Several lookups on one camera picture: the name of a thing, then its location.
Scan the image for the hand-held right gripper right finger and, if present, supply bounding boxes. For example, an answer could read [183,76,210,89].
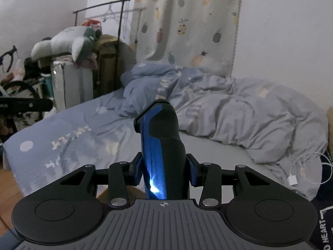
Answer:
[186,153,276,208]

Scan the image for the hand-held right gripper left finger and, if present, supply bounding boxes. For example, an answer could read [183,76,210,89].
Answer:
[56,153,143,209]

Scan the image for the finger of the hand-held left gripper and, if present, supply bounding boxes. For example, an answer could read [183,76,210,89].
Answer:
[12,97,54,114]

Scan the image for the orange-brown box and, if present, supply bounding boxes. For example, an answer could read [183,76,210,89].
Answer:
[97,186,142,201]

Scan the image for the blue and black electric shaver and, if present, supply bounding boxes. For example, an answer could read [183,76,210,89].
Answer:
[133,99,191,201]

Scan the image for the white storage container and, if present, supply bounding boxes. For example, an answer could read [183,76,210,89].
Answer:
[51,60,94,110]

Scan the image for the blue printed bed sheet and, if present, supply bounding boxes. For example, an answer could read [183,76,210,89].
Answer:
[2,83,261,206]

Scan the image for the grey-blue crumpled duvet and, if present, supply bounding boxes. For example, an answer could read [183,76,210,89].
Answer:
[121,62,329,201]

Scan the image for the grey and white plush toy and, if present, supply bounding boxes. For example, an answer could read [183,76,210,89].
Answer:
[31,26,102,63]

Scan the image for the brown cardboard boxes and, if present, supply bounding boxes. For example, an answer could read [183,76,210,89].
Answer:
[93,34,137,100]

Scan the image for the white clothes hanger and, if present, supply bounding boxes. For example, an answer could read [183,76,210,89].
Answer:
[100,5,146,23]

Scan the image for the black clothes rack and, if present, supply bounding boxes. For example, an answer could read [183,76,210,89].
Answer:
[73,0,130,45]

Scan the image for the dark navy printed cloth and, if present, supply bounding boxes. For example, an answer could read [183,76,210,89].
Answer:
[309,151,333,250]

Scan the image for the wooden headboard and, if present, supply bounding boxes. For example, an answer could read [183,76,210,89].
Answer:
[326,108,333,146]

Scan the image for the black curved frame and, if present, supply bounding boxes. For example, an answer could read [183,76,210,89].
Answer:
[0,45,18,73]

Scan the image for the white charging cable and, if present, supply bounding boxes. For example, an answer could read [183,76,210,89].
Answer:
[287,141,333,187]

